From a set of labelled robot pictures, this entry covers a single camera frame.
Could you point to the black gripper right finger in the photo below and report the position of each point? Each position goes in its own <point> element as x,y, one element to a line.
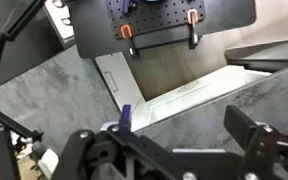
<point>263,145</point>

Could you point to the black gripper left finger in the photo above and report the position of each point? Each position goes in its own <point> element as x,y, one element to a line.
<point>134,157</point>

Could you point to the purple marker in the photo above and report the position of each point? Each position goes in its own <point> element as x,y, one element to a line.
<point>125,122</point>

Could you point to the white lower cabinet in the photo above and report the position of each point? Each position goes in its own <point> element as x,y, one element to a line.
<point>125,90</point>

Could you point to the black perforated mounting board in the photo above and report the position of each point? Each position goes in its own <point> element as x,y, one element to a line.
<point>97,24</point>

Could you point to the orange clamp left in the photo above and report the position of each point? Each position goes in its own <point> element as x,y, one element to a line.
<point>126,31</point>

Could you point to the orange clamp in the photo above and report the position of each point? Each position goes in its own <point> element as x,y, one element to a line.
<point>126,31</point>
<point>192,16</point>

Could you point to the orange clamp right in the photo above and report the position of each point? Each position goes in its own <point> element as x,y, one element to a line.
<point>192,16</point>

